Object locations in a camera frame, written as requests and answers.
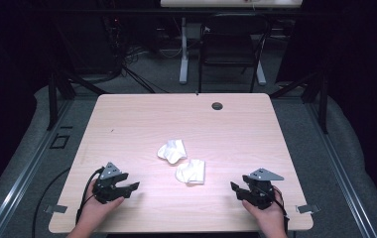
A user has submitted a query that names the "dark curtain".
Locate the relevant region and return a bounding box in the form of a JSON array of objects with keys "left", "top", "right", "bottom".
[
  {"left": 0, "top": 0, "right": 51, "bottom": 207},
  {"left": 275, "top": 0, "right": 377, "bottom": 209}
]

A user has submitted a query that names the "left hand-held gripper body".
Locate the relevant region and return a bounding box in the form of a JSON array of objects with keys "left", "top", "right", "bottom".
[{"left": 91, "top": 162, "right": 124, "bottom": 204}]

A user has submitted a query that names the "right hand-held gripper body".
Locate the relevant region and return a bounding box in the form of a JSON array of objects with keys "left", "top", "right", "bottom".
[{"left": 248, "top": 168, "right": 286, "bottom": 211}]

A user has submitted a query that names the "black metal frame strut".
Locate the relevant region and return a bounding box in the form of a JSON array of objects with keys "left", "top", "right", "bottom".
[
  {"left": 268, "top": 69, "right": 330, "bottom": 135},
  {"left": 46, "top": 69, "right": 109, "bottom": 132}
]

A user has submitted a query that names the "hand-held gripper black cable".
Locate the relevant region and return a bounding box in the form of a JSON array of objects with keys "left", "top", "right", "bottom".
[
  {"left": 269, "top": 185, "right": 291, "bottom": 234},
  {"left": 74, "top": 167, "right": 106, "bottom": 226}
]

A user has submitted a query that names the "black cable on floor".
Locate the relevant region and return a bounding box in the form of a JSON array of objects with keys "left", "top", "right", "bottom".
[{"left": 31, "top": 167, "right": 72, "bottom": 238}]

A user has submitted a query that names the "grey metal table bracket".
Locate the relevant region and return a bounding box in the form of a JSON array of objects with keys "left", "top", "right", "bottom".
[
  {"left": 296, "top": 203, "right": 321, "bottom": 215},
  {"left": 44, "top": 204, "right": 68, "bottom": 215}
]

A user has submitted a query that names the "left hand-held gripper black cable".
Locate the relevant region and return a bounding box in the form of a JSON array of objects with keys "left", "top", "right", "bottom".
[{"left": 74, "top": 167, "right": 106, "bottom": 226}]

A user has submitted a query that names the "white sock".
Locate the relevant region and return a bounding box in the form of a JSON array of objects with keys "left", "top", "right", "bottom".
[
  {"left": 175, "top": 159, "right": 206, "bottom": 186},
  {"left": 157, "top": 139, "right": 189, "bottom": 166}
]

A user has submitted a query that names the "white desk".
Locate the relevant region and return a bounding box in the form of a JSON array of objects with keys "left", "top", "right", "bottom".
[{"left": 160, "top": 0, "right": 304, "bottom": 86}]

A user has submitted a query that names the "black cable bundle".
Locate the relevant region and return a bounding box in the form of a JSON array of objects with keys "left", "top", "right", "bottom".
[{"left": 101, "top": 14, "right": 160, "bottom": 95}]

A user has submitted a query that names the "black chair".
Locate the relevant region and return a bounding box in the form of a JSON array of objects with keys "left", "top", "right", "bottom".
[{"left": 196, "top": 12, "right": 274, "bottom": 94}]

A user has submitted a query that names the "right hand-held gripper black cable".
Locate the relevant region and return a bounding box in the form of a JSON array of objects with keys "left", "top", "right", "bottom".
[{"left": 269, "top": 185, "right": 291, "bottom": 234}]

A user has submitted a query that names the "aluminium floor rail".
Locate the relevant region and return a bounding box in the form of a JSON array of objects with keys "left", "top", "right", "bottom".
[
  {"left": 0, "top": 98, "right": 74, "bottom": 238},
  {"left": 304, "top": 98, "right": 377, "bottom": 238}
]

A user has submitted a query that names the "person's left hand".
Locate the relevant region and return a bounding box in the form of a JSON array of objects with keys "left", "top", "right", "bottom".
[{"left": 75, "top": 179, "right": 126, "bottom": 232}]

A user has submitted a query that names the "person's right hand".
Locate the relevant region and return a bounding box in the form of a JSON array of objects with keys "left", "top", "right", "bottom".
[{"left": 241, "top": 184, "right": 290, "bottom": 233}]

